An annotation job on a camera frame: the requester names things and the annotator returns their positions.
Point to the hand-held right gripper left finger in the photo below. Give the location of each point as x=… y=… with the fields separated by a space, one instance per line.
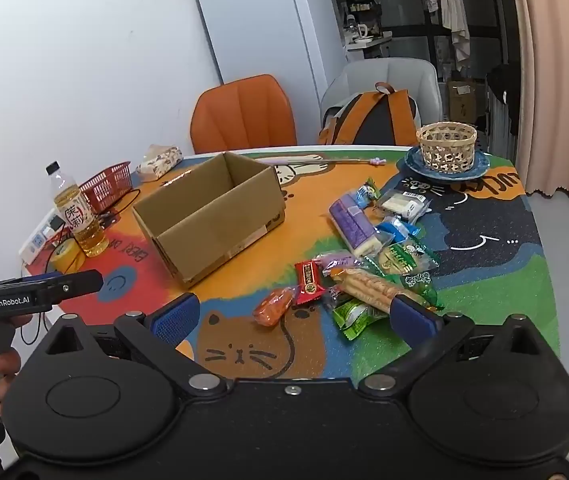
x=174 y=317

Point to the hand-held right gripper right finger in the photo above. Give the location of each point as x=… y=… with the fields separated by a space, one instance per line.
x=414 y=317

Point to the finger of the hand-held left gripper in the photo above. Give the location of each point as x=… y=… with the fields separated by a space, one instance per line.
x=77 y=285

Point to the cardboard box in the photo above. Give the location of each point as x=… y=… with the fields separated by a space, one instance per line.
x=199 y=240

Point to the clear white cracker packet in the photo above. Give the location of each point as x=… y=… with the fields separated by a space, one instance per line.
x=404 y=205

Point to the yellow tape roll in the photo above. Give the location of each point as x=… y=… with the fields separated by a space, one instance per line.
x=64 y=261

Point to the long biscuit stick packet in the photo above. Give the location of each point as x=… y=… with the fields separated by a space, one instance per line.
x=369 y=287

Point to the bright green snack packet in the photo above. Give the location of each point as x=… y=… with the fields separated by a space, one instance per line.
x=357 y=317

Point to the white power strip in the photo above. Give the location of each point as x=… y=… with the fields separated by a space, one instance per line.
x=34 y=242

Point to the pale green round print packet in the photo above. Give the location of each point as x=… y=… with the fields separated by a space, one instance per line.
x=404 y=257

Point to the yellow tea bottle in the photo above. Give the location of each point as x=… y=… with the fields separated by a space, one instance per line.
x=82 y=220

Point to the bunch of keys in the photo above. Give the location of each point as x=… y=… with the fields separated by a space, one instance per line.
x=107 y=219

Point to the blue and white snack packet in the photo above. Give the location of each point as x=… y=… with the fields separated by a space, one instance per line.
x=394 y=230

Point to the small purple snack packet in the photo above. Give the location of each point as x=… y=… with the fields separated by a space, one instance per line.
x=337 y=260

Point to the orange snack packet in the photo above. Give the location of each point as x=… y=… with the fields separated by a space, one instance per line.
x=272 y=310

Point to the red plastic basket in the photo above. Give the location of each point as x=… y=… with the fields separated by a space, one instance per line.
x=107 y=187

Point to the red snack packet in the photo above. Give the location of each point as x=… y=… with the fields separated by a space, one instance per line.
x=309 y=282

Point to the large purple wafer packet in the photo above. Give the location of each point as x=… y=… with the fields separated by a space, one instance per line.
x=349 y=217

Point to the small blue snack packet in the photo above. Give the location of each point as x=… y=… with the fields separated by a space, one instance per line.
x=364 y=195

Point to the small green snack packet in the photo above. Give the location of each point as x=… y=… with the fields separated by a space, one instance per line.
x=374 y=186

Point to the printed tissue pack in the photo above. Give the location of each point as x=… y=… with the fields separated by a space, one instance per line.
x=159 y=162

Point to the blue ceramic plate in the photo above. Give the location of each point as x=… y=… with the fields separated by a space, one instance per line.
x=414 y=166

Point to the woven bamboo basket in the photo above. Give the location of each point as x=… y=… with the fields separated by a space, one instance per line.
x=447 y=152

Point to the orange and black backpack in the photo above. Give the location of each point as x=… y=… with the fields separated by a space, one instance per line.
x=374 y=120

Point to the orange chair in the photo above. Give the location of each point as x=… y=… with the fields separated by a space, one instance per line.
x=242 y=115

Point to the brown cardboard carton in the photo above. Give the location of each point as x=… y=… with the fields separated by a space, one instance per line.
x=462 y=100

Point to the white armchair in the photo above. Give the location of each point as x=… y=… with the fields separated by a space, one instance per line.
x=389 y=75

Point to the black garment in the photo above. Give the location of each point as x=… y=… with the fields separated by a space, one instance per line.
x=502 y=82

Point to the white hanging garment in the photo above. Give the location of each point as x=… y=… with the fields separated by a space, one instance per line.
x=457 y=20

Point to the white refrigerator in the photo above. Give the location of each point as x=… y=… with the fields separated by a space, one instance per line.
x=264 y=25

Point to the dark kitchen shelf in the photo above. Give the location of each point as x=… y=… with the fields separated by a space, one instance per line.
x=364 y=7

